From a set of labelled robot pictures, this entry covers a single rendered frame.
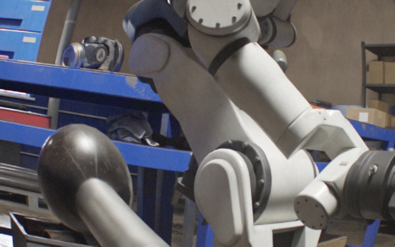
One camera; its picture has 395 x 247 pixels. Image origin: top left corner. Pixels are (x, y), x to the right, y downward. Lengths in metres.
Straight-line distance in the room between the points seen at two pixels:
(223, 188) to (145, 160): 0.82
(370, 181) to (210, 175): 0.32
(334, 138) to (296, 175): 0.16
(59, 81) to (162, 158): 0.43
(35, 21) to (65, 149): 1.48
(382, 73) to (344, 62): 1.12
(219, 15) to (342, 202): 0.27
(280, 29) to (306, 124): 0.57
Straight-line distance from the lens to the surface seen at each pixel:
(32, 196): 3.52
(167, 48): 0.94
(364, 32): 5.89
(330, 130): 0.64
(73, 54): 1.65
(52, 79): 1.44
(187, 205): 3.16
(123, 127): 1.61
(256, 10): 0.96
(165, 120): 2.14
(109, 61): 1.72
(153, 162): 1.57
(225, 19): 0.61
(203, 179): 0.79
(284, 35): 1.17
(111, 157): 0.16
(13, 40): 1.61
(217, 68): 0.64
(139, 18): 1.11
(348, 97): 5.94
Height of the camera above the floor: 0.67
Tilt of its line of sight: 3 degrees up
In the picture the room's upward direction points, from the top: 7 degrees clockwise
